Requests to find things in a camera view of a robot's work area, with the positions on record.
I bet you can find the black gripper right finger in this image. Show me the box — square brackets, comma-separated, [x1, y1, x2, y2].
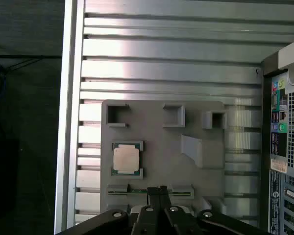
[160, 185, 261, 235]

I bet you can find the grey plastic parts rack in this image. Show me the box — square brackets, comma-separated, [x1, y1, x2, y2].
[100, 99, 227, 219]

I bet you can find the silver CPU green substrate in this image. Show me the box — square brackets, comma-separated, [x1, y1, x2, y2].
[111, 140, 145, 177]

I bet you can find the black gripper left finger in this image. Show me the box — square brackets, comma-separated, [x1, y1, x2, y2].
[55, 187, 162, 235]

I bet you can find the green RAM stick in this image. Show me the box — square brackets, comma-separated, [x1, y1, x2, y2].
[107, 188, 192, 197]

